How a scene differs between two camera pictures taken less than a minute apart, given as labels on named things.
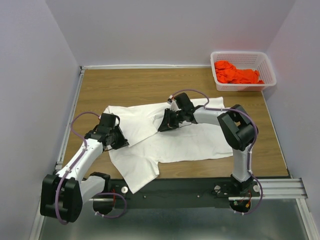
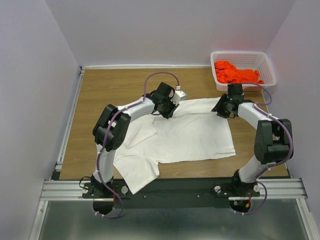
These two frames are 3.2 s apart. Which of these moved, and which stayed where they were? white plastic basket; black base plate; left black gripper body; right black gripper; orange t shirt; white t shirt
Moved: right black gripper; left black gripper body
Stayed: white plastic basket; orange t shirt; white t shirt; black base plate
